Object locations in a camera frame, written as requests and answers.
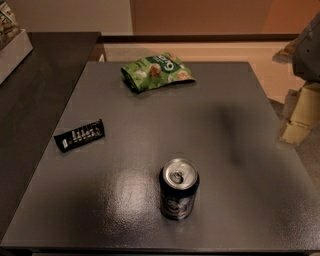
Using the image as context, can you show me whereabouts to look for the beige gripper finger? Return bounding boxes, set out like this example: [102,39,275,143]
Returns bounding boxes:
[279,82,320,145]
[272,39,298,63]

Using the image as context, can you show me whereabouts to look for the dark blue pepsi can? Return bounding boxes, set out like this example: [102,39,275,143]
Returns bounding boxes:
[159,158,200,220]

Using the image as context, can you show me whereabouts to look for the green rice chip bag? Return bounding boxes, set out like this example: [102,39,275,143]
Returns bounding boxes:
[121,52,195,93]

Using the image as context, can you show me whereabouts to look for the dark side counter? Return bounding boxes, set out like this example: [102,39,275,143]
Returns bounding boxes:
[0,32,100,241]

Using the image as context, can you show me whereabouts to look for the white box with snacks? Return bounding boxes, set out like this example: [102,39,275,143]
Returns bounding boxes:
[0,0,33,84]

